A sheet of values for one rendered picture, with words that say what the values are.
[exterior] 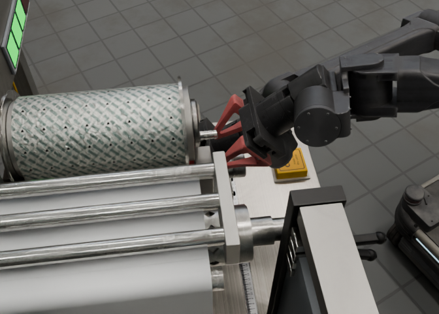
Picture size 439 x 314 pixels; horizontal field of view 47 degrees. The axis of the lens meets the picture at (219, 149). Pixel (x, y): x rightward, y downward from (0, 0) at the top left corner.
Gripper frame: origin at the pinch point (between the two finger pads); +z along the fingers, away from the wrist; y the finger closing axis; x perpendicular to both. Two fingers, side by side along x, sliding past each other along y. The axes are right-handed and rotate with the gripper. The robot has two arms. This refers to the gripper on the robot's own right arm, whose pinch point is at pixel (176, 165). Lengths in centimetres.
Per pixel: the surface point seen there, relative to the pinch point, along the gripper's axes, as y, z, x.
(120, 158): -12.3, -2.7, 19.9
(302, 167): 7.5, -17.0, -26.8
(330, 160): 78, -7, -127
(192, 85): 136, 44, -98
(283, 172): 6.7, -13.1, -24.6
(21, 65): 71, 56, -4
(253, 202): 1.3, -5.3, -22.9
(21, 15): 35.8, 20.3, 24.4
